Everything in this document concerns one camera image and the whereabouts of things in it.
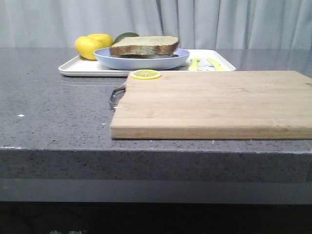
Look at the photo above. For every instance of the bread slice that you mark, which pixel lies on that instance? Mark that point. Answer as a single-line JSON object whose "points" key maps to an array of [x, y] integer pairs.
{"points": [[145, 45], [155, 56]]}

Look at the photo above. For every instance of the light blue round plate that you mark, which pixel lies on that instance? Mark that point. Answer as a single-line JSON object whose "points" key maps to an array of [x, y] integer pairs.
{"points": [[103, 56]]}

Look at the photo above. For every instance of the white rectangular tray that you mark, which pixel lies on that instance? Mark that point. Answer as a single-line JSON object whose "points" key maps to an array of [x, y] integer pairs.
{"points": [[80, 67]]}

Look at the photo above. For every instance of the yellow lemon slice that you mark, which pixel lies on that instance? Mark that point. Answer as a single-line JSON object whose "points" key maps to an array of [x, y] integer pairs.
{"points": [[145, 74]]}

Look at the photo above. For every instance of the yellow plastic fork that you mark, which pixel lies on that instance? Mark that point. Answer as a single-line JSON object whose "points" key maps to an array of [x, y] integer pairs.
{"points": [[194, 64]]}

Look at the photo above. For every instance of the wooden cutting board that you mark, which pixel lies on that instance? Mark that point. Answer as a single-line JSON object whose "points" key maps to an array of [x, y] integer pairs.
{"points": [[216, 105]]}

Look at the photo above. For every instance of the yellow plastic knife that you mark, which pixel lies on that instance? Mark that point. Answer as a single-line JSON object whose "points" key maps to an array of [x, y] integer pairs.
{"points": [[216, 64]]}

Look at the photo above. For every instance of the green lime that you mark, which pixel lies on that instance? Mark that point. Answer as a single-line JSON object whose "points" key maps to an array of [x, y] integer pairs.
{"points": [[124, 35]]}

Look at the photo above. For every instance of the rear yellow lemon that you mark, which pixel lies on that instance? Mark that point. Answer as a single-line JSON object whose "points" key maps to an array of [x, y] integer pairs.
{"points": [[105, 39]]}

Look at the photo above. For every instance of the front yellow lemon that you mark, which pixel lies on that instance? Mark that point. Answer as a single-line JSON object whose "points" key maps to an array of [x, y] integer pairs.
{"points": [[86, 46]]}

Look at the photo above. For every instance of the grey curtain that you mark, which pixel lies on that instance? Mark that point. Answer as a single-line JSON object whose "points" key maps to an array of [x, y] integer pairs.
{"points": [[200, 24]]}

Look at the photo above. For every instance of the metal cutting board handle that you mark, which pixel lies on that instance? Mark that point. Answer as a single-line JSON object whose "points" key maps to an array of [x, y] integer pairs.
{"points": [[114, 92]]}

